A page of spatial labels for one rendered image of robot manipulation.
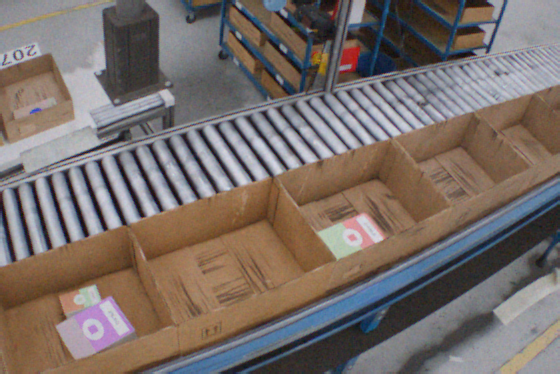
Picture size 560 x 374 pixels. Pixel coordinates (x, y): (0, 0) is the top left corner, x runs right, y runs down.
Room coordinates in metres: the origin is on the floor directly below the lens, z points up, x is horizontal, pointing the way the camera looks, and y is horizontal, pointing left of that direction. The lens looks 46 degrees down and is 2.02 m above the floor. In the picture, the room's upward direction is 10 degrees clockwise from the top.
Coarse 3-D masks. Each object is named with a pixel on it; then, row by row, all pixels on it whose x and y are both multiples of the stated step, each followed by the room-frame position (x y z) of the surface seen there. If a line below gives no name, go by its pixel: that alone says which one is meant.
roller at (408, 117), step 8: (376, 88) 1.88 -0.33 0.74; (384, 88) 1.88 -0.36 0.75; (384, 96) 1.84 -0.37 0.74; (392, 96) 1.83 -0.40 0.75; (392, 104) 1.79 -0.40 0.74; (400, 104) 1.79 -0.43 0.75; (400, 112) 1.75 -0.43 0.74; (408, 112) 1.74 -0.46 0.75; (408, 120) 1.71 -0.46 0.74; (416, 120) 1.70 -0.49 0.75; (416, 128) 1.66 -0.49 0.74
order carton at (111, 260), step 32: (32, 256) 0.57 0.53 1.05; (64, 256) 0.62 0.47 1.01; (96, 256) 0.66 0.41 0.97; (128, 256) 0.71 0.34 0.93; (0, 288) 0.50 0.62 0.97; (32, 288) 0.55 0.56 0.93; (64, 288) 0.60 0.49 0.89; (128, 288) 0.64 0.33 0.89; (0, 320) 0.42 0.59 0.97; (32, 320) 0.48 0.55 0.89; (64, 320) 0.51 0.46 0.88; (128, 320) 0.55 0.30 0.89; (160, 320) 0.57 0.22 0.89; (0, 352) 0.32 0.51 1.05; (32, 352) 0.40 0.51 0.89; (64, 352) 0.42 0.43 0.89; (128, 352) 0.42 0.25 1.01; (160, 352) 0.46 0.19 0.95
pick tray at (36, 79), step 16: (16, 64) 1.55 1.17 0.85; (32, 64) 1.59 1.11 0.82; (48, 64) 1.64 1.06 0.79; (0, 80) 1.49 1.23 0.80; (16, 80) 1.54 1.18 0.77; (32, 80) 1.56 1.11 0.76; (48, 80) 1.57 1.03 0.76; (0, 96) 1.43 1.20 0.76; (16, 96) 1.45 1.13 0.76; (32, 96) 1.46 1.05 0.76; (48, 96) 1.47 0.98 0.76; (64, 96) 1.48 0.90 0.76; (0, 112) 1.27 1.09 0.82; (48, 112) 1.30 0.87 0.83; (64, 112) 1.34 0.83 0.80; (16, 128) 1.21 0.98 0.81; (32, 128) 1.25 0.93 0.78; (48, 128) 1.29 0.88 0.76
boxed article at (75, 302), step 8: (88, 288) 0.59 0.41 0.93; (96, 288) 0.60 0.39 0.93; (64, 296) 0.55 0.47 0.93; (72, 296) 0.56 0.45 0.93; (80, 296) 0.56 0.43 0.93; (88, 296) 0.57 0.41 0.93; (96, 296) 0.58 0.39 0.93; (64, 304) 0.53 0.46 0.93; (72, 304) 0.54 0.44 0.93; (80, 304) 0.54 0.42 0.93; (88, 304) 0.55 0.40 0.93; (72, 312) 0.52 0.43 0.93
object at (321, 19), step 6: (318, 12) 1.81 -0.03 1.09; (324, 12) 1.82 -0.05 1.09; (306, 18) 1.76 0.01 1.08; (312, 18) 1.75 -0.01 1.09; (318, 18) 1.76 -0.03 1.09; (324, 18) 1.77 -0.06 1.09; (306, 24) 1.75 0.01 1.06; (312, 24) 1.74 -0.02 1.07; (318, 24) 1.75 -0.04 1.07; (324, 24) 1.76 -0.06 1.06; (330, 24) 1.78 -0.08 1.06; (318, 30) 1.78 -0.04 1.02; (324, 30) 1.79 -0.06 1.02; (318, 36) 1.77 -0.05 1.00
